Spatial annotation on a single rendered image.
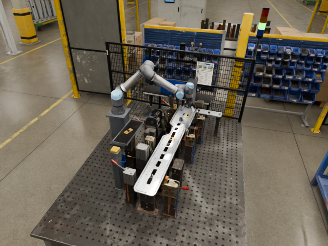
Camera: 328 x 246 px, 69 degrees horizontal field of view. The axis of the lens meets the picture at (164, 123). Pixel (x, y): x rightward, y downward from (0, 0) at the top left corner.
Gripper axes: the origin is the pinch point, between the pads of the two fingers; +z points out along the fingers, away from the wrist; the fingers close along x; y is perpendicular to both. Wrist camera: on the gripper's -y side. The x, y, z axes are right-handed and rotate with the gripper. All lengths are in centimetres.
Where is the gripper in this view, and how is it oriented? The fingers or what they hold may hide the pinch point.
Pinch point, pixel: (188, 112)
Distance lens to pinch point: 268.0
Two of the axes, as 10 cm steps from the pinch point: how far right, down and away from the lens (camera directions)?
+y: -3.2, 5.2, -7.9
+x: 9.5, 2.0, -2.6
